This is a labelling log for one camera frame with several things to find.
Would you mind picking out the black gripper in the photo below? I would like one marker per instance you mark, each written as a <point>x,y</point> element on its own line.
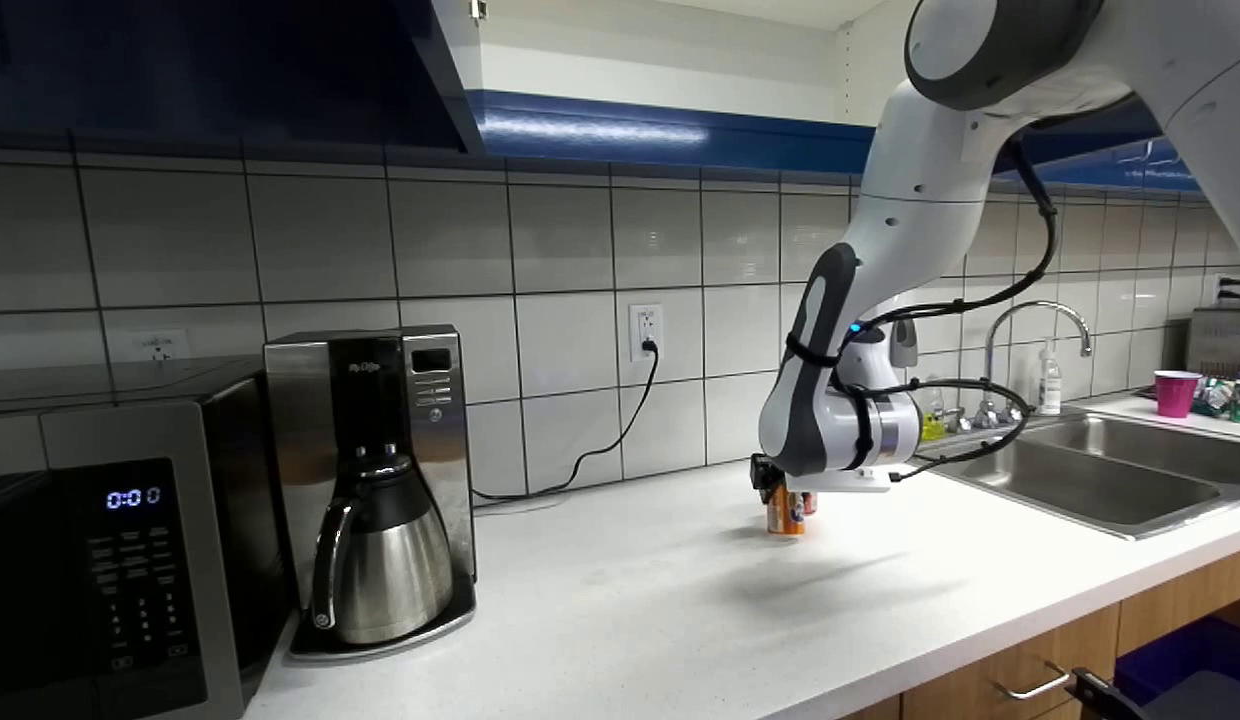
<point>765,474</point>

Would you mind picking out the orange Fanta can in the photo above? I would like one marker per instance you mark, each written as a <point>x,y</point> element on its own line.
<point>791,519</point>

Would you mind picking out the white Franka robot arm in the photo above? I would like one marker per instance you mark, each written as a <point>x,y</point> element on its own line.
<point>941,172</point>

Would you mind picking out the wooden base cabinet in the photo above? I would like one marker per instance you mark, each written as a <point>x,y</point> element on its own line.
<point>1046,654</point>

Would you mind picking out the yellow dish scrubber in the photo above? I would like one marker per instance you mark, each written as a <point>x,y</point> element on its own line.
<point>933,430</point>

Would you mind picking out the white outlet with plug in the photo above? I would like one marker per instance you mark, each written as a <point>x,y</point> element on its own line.
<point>647,325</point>

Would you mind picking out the chrome gooseneck faucet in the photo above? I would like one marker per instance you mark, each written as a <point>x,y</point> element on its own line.
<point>992,347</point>

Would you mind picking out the clear soap bottle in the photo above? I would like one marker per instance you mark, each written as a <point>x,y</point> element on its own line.
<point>1050,391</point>

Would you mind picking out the stainless steel sink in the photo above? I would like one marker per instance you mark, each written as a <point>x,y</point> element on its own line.
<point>1085,484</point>

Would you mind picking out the steel and black coffee maker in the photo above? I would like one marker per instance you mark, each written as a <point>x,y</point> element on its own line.
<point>433,401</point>

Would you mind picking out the pink cup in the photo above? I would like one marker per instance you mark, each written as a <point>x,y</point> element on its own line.
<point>1179,392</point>

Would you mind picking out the steel coffee carafe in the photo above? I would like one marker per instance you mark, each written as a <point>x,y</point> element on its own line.
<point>387,565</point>

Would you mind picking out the black stand part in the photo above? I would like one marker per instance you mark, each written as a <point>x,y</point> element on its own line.
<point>1153,703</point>

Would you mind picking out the blue bin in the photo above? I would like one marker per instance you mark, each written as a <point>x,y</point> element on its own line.
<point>1183,654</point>

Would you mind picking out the green container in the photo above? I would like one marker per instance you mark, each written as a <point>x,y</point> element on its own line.
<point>1235,401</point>

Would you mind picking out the grey metal appliance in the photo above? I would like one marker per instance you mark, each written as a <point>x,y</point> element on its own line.
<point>1221,343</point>

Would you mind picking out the steel microwave oven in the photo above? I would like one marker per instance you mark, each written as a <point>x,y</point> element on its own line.
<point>100,560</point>

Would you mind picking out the empty white wall outlet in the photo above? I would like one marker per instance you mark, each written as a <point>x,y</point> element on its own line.
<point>162,348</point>

